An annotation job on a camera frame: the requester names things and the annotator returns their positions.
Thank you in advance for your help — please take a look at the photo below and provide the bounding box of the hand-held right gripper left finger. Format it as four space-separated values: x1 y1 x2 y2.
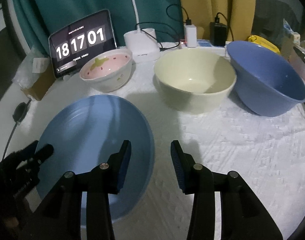
42 139 132 240

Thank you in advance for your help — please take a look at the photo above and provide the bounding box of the clear plastic bag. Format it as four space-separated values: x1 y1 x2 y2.
11 52 51 90

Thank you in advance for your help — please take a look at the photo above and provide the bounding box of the black puck cable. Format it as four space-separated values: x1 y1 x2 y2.
2 100 33 160

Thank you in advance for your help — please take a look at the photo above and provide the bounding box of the white carton with clutter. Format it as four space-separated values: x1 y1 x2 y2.
280 17 305 63

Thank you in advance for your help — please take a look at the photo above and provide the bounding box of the dark glass sliding door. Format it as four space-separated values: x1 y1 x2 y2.
252 0 305 55

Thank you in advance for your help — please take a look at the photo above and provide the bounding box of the white power strip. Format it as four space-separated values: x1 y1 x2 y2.
180 39 233 49

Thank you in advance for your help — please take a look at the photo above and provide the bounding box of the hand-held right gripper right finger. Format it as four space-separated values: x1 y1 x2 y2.
170 140 284 240

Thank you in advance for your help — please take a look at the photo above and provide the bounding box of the tablet showing clock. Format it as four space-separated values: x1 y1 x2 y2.
48 9 117 79

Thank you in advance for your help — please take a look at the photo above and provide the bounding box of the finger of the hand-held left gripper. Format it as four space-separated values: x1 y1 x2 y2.
35 144 54 164
7 140 39 166

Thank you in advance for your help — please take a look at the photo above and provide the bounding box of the blue bowl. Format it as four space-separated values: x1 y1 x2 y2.
226 41 305 118

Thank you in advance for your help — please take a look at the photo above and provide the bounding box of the white paper tag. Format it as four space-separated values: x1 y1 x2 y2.
33 57 50 74

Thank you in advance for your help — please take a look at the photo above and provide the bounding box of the strawberry print bowl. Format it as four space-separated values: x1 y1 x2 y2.
79 49 133 93

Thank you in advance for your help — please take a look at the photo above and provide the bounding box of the black lamp cable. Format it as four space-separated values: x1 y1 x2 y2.
135 22 183 52

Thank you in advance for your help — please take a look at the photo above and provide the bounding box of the yellow packet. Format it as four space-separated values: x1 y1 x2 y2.
247 35 280 54

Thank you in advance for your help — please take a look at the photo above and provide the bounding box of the cardboard box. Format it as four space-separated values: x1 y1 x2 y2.
20 70 55 102

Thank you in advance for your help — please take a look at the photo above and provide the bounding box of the white charger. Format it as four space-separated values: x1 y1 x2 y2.
184 24 197 48

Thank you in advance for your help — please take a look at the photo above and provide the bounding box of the black charger cable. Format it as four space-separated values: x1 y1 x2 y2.
166 4 193 25
215 12 234 43

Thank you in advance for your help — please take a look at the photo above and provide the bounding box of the black charger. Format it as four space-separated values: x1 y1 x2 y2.
209 22 228 47

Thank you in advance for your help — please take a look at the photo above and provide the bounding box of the yellow curtain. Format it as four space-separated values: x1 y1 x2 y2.
176 0 256 43

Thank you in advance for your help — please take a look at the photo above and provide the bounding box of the white desk lamp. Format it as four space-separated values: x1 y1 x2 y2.
124 0 160 63

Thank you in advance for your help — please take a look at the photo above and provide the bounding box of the light blue plate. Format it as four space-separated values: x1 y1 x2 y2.
35 94 156 226

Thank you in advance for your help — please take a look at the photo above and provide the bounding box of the cream bowl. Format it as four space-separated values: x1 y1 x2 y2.
154 48 237 114

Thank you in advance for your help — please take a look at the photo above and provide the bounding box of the black round puck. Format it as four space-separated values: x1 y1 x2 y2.
12 102 26 123

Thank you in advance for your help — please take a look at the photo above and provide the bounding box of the teal curtain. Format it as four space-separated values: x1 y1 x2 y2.
11 0 183 58

